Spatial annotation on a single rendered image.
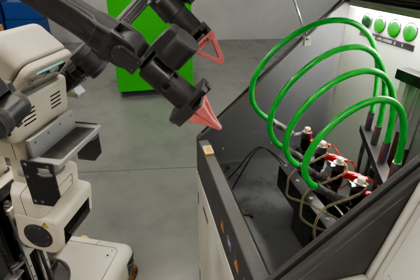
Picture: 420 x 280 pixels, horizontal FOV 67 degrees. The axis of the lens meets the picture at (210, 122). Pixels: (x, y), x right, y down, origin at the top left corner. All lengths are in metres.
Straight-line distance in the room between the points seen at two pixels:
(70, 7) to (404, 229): 0.73
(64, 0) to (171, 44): 0.20
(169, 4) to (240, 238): 0.58
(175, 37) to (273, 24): 6.93
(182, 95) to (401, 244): 0.49
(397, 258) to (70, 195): 1.01
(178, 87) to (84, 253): 1.29
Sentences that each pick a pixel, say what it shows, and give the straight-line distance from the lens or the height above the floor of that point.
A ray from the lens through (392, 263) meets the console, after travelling 0.74.
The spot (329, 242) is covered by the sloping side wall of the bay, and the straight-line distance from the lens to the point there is 0.69.
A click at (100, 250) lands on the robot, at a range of 1.78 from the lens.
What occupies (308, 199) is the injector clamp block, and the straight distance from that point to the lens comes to 0.92.
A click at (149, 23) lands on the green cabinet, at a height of 0.91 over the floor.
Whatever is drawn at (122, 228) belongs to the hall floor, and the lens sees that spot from 2.26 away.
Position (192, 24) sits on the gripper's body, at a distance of 0.79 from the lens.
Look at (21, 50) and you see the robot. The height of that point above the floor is 1.34.
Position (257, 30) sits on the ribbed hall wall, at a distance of 7.45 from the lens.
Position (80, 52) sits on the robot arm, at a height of 1.29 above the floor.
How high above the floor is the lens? 1.55
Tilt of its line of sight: 27 degrees down
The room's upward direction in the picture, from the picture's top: straight up
